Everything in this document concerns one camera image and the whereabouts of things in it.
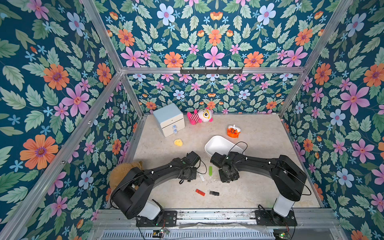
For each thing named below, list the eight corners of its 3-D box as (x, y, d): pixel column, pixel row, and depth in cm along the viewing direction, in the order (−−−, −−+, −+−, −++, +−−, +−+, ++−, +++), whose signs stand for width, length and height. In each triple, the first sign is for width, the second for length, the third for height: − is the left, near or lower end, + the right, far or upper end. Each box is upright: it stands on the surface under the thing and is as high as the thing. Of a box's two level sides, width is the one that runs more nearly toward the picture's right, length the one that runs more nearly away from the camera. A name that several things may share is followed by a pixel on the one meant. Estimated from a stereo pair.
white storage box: (205, 155, 99) (205, 150, 94) (204, 140, 107) (204, 135, 102) (241, 155, 99) (243, 150, 94) (238, 140, 107) (240, 135, 101)
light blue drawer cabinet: (167, 141, 105) (163, 127, 93) (157, 126, 115) (152, 111, 102) (188, 131, 112) (186, 116, 99) (176, 117, 121) (173, 102, 109)
